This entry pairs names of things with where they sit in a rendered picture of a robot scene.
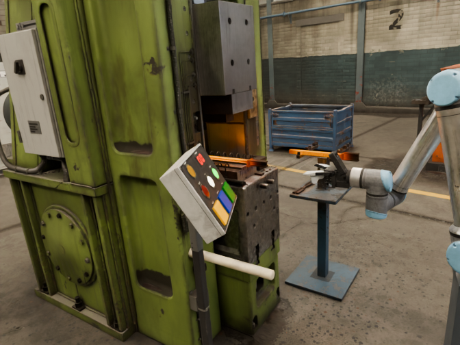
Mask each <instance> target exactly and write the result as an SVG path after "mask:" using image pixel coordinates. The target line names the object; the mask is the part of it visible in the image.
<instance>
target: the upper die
mask: <svg viewBox="0 0 460 345"><path fill-rule="evenodd" d="M201 107H202V114H237V113H239V112H243V111H246V110H250V109H253V90H248V91H244V92H239V93H235V94H228V95H220V96H201Z"/></svg>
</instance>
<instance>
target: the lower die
mask: <svg viewBox="0 0 460 345"><path fill-rule="evenodd" d="M211 160H212V161H213V162H214V163H215V165H216V167H217V168H218V163H222V167H221V164H219V171H220V173H221V174H222V176H223V177H224V178H225V164H227V163H228V164H229V168H228V165H226V171H227V178H228V179H237V180H242V181H244V180H246V179H248V178H249V177H251V176H252V175H254V174H255V173H256V172H257V167H256V166H250V167H248V166H247V163H246V162H233V161H227V160H219V159H211Z"/></svg>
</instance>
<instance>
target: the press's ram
mask: <svg viewBox="0 0 460 345"><path fill-rule="evenodd" d="M192 13H193V21H194V35H195V43H196V56H197V64H198V72H199V86H200V93H201V96H220V95H228V94H235V93H239V92H244V91H248V90H254V89H257V79H256V64H255V36H254V21H253V6H252V5H244V4H240V3H232V2H228V1H220V0H217V1H210V2H206V3H199V4H195V5H192Z"/></svg>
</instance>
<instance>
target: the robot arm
mask: <svg viewBox="0 0 460 345"><path fill-rule="evenodd" d="M426 93H427V96H428V98H429V100H430V101H431V102H432V103H433V104H434V107H435V109H434V110H433V113H432V114H431V116H430V117H429V119H428V120H427V122H426V124H425V125H424V127H423V128H422V130H421V132H420V133H419V135H418V137H417V138H416V140H415V142H414V143H413V144H412V146H411V148H410V149H409V151H408V153H407V154H406V156H405V158H404V159H403V161H402V162H401V164H400V166H399V167H398V169H397V170H396V172H395V173H394V175H393V176H392V173H391V172H390V171H388V170H377V169H369V168H356V167H353V168H352V169H348V170H347V168H346V167H345V165H344V163H343V161H342V160H341V158H340V156H339V155H338V153H337V151H332V152H331V153H329V157H330V159H331V161H332V162H333V164H334V165H335V166H332V165H327V164H315V165H314V166H316V167H319V168H320V170H317V171H307V172H305V173H303V175H309V176H310V177H311V182H312V183H313V184H316V183H317V182H318V180H319V179H323V178H324V187H328V188H335V187H338V188H348V189H349V188H350V187H353V188H363V189H366V208H365V211H366V216H367V217H369V218H373V219H377V220H382V219H385V218H387V211H389V210H390V209H391V208H393V207H395V206H397V205H399V204H401V203H402V202H403V201H404V200H405V198H406V195H407V192H408V190H409V188H410V187H411V185H412V183H413V182H414V181H415V179H416V178H417V176H418V175H419V174H420V172H421V170H422V169H423V168H424V166H425V164H426V163H427V162H428V160H429V158H430V157H431V156H432V154H433V152H434V151H435V149H436V148H437V147H438V145H439V143H441V144H442V152H443V156H444V164H445V169H446V177H447V182H448V189H449V195H450V202H451V207H452V215H453V220H454V223H453V224H452V225H451V226H450V227H449V233H450V241H451V244H450V245H449V247H448V248H447V251H446V258H447V261H448V263H449V265H450V266H451V268H452V269H453V270H455V271H456V272H458V273H459V274H460V68H455V69H447V70H444V71H442V72H440V73H438V74H436V75H435V76H434V77H433V78H432V79H431V80H430V82H429V84H428V86H427V89H426ZM329 184H331V185H332V187H329V186H328V185H329Z"/></svg>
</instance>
